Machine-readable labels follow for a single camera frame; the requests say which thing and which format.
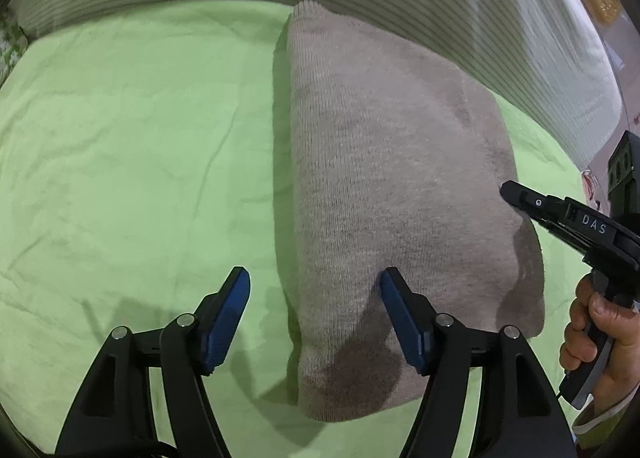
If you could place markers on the green checked printed blanket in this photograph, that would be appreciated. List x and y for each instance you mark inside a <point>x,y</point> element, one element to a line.
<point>10,48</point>

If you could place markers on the beige patterned knit sweater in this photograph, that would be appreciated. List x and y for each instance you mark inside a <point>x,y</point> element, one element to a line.
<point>390,188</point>

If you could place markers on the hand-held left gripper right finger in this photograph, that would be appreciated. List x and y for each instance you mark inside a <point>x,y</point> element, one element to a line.
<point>402,324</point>

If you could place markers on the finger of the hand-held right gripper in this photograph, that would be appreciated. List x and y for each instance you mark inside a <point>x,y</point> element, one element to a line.
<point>530,199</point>

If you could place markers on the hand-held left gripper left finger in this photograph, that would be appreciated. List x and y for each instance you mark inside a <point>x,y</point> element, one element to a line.
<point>227,323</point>

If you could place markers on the person's right hand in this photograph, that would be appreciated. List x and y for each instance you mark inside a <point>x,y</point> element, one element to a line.
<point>620,340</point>

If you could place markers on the green bed sheet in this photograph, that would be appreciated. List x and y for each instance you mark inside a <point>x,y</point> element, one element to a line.
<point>125,163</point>

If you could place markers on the person's right forearm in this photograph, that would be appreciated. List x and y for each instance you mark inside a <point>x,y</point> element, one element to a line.
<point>600,427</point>

